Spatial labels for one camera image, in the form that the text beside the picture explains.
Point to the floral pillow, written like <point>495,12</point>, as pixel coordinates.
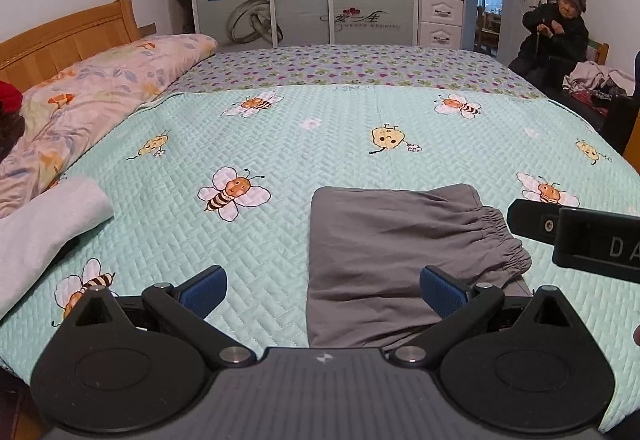
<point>100,80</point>

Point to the yellow wooden chair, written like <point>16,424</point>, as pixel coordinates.
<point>600,50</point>

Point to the red and dark clothing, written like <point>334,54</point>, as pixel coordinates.
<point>10,110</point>

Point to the pile of clothes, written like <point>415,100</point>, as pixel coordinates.
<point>590,78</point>

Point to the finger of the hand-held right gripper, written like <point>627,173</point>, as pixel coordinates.
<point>532,220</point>

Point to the white drawer unit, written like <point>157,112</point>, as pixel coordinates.
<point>442,23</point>

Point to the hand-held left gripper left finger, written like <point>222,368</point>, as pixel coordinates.
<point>205,289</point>

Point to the wooden headboard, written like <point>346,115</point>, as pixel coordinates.
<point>65,35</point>

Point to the grey pants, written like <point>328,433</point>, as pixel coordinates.
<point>390,245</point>

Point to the light grey folded blanket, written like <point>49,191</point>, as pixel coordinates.
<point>45,230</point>

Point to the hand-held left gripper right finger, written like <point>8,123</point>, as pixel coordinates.
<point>440,291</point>

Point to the mint quilted bedspread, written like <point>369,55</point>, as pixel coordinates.
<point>350,68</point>

